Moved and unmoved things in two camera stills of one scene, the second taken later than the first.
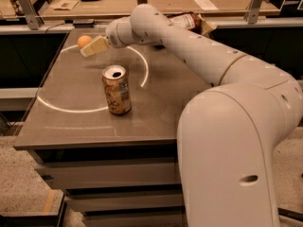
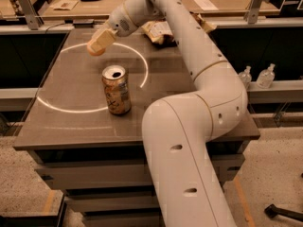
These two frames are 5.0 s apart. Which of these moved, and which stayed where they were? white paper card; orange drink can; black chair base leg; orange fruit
Moved: orange fruit
Stayed: black chair base leg; white paper card; orange drink can
